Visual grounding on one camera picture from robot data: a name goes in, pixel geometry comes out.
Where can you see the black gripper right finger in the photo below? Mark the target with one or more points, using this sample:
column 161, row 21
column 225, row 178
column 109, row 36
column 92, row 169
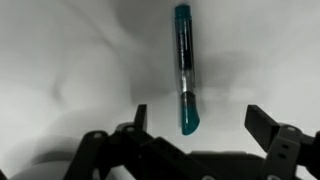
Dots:
column 286, row 150

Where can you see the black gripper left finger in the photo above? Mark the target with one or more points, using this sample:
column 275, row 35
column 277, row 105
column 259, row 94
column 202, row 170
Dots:
column 133, row 156

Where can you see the green marker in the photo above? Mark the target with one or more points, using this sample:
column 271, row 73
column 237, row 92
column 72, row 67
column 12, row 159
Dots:
column 185, row 60

